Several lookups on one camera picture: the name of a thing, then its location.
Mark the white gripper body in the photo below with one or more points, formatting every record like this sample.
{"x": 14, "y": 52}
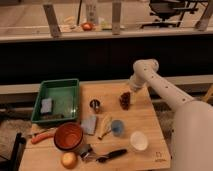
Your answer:
{"x": 135, "y": 83}

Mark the dark grape bunch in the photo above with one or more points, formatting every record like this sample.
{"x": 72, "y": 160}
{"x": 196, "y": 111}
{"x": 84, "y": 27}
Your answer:
{"x": 125, "y": 100}

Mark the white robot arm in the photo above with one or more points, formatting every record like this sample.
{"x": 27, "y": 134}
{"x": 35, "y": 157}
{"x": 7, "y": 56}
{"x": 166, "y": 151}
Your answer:
{"x": 192, "y": 137}

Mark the green plastic tray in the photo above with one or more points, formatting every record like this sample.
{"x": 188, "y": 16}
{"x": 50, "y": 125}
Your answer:
{"x": 65, "y": 96}

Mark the blue sponge in tray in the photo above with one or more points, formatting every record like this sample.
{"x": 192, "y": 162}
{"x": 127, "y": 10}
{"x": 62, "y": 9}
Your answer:
{"x": 46, "y": 106}

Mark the small metal cup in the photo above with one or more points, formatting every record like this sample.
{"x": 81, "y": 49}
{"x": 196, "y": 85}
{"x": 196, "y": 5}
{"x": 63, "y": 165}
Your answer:
{"x": 95, "y": 105}

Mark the yellow banana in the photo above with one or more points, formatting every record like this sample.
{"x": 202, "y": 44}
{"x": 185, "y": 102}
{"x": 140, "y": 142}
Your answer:
{"x": 105, "y": 126}

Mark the red apple on shelf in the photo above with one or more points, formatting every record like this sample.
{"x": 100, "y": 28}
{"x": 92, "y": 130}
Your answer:
{"x": 87, "y": 26}

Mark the black office chair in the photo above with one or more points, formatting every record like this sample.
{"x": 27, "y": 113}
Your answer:
{"x": 170, "y": 13}

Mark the brown red bowl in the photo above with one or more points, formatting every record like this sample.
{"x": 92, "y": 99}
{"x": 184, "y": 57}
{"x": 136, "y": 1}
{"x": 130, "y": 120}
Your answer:
{"x": 68, "y": 136}

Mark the yellow onion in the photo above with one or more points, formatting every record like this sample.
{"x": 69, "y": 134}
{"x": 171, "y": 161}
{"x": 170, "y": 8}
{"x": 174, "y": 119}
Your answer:
{"x": 69, "y": 160}

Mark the orange carrot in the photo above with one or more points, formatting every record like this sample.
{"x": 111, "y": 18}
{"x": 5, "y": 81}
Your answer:
{"x": 41, "y": 137}

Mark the black chair back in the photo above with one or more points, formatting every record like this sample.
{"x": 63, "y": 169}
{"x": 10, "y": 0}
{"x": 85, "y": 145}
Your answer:
{"x": 12, "y": 164}

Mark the black handled peeler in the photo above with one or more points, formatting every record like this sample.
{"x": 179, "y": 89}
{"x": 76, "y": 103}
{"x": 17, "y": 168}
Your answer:
{"x": 91, "y": 155}

